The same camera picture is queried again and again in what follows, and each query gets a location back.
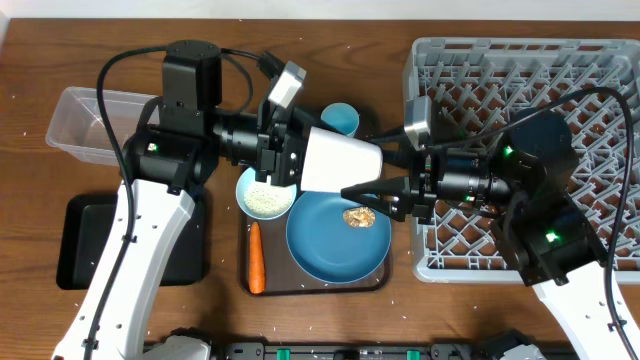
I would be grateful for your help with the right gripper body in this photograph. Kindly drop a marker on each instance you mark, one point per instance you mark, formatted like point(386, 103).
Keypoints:
point(467, 179)

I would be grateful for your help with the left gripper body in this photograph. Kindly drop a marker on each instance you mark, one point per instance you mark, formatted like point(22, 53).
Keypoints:
point(269, 143)

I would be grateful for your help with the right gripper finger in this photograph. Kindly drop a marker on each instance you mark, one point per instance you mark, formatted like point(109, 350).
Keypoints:
point(396, 147)
point(390, 197)

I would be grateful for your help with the pink plastic cup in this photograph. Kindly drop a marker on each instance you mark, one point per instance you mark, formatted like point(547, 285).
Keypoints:
point(334, 161)

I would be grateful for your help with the light blue plastic cup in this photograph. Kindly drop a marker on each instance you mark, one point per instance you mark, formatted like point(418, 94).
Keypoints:
point(343, 117)

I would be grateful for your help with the light blue rice bowl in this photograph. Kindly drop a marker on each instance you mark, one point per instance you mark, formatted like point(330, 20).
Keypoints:
point(261, 200)

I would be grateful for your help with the orange carrot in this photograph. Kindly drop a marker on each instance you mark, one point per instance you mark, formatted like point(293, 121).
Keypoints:
point(257, 277)

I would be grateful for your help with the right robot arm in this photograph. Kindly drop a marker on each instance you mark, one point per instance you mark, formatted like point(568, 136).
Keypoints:
point(538, 229)

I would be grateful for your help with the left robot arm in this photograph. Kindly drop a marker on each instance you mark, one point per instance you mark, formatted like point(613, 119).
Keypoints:
point(165, 163)

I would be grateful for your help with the grey dishwasher rack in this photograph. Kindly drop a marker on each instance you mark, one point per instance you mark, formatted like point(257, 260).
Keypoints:
point(480, 84)

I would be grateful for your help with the dried mushroom piece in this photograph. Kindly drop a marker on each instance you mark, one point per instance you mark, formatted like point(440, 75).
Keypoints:
point(359, 217)

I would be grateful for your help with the dark blue plate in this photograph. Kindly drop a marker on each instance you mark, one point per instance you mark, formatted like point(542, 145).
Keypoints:
point(324, 246)

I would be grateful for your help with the brown serving tray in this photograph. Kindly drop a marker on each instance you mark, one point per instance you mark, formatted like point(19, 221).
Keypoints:
point(283, 276)

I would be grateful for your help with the clear plastic bin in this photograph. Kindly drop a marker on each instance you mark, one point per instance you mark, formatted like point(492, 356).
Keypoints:
point(76, 126)

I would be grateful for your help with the black plastic bin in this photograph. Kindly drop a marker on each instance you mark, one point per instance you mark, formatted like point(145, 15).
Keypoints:
point(87, 226)

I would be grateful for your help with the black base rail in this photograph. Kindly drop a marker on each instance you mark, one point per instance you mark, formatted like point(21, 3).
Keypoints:
point(508, 345)

